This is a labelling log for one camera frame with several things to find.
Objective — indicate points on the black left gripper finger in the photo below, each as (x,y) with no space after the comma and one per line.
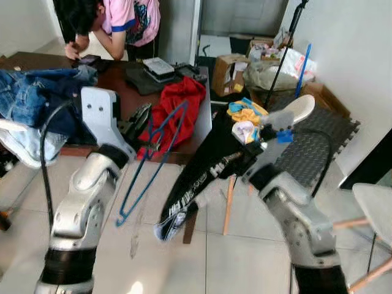
(142,117)
(149,125)

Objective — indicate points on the blue plastic clothes hanger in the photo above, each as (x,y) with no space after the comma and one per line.
(157,156)

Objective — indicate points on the black garment with white lettering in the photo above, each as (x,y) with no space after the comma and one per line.
(196,177)

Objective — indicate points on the blue denim jeans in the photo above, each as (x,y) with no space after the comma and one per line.
(24,92)

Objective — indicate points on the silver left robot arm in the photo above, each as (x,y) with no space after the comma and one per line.
(82,202)

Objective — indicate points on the blue tape tag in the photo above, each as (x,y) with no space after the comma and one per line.
(285,136)

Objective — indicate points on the dark olive garment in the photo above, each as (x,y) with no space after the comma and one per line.
(138,79)

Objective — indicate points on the yellow and blue cloth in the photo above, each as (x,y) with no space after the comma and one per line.
(245,113)

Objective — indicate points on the dark brown wooden table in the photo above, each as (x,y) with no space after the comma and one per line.
(119,79)

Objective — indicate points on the red garment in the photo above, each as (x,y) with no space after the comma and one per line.
(184,92)

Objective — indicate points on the white flat box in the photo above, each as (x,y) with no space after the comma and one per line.
(159,67)

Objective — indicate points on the dark navy garment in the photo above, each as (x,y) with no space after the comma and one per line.
(64,122)

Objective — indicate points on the grey plastic bag bundle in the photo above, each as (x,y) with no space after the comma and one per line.
(272,76)

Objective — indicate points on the black phone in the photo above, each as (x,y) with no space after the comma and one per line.
(89,59)

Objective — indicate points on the open cardboard box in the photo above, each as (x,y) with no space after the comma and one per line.
(226,73)

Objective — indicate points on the black foam puzzle mat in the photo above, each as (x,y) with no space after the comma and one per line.
(340,131)

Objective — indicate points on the flat cardboard sheet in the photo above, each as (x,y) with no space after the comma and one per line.
(324,98)

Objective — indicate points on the blue stick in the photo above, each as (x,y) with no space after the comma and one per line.
(304,67)

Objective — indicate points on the person in pink shirt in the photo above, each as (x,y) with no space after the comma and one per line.
(122,18)

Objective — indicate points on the small cardboard box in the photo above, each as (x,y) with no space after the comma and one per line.
(263,46)

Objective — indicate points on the thin black pole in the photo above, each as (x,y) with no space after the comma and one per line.
(290,43)

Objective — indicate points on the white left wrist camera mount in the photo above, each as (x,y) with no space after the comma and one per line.
(98,113)

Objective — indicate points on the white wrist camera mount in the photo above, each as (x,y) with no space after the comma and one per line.
(300,110)
(98,113)

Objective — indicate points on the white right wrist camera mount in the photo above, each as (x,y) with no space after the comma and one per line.
(300,110)

